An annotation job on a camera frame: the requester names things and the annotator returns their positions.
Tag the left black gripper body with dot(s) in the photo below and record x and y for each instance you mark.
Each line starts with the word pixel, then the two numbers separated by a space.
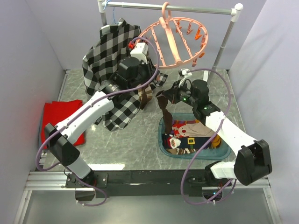
pixel 146 73

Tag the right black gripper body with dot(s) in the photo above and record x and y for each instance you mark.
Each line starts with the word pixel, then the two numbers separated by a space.
pixel 184 96

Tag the dark brown sock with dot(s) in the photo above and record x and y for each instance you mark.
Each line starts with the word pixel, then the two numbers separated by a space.
pixel 167 116

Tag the brown striped sock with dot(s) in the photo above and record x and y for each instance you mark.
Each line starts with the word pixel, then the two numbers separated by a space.
pixel 147 95

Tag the pink round clip hanger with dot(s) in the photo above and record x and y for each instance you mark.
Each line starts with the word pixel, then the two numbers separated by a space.
pixel 183 26

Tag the beige striped sock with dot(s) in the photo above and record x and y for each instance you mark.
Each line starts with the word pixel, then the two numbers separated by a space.
pixel 140 95

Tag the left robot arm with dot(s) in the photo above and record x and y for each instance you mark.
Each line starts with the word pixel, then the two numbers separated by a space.
pixel 86 119

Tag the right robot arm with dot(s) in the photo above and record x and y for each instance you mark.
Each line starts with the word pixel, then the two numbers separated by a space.
pixel 253 159

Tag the purple striped sock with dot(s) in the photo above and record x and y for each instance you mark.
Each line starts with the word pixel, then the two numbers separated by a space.
pixel 183 122

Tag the cream white sock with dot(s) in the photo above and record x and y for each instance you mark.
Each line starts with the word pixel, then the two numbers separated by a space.
pixel 191 130

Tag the black white checkered shirt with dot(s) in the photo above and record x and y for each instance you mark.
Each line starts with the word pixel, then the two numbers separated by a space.
pixel 108 67

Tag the navy red sock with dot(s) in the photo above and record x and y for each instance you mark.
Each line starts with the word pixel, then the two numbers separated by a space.
pixel 170 142

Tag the teal plastic basket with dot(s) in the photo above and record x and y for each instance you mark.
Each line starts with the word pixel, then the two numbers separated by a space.
pixel 218 149

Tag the red folded cloth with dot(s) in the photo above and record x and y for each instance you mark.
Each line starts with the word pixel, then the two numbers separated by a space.
pixel 57 111

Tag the black base beam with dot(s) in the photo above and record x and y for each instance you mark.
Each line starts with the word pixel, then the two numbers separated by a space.
pixel 155 182

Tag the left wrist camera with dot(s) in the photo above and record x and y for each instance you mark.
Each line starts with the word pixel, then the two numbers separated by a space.
pixel 140 51

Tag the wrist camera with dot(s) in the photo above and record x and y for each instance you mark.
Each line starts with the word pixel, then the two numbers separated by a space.
pixel 140 51
pixel 184 74

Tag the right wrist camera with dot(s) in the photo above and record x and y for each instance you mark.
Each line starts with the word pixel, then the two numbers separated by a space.
pixel 184 74

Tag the blue wire hanger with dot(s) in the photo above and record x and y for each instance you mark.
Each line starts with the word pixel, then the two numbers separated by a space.
pixel 104 7

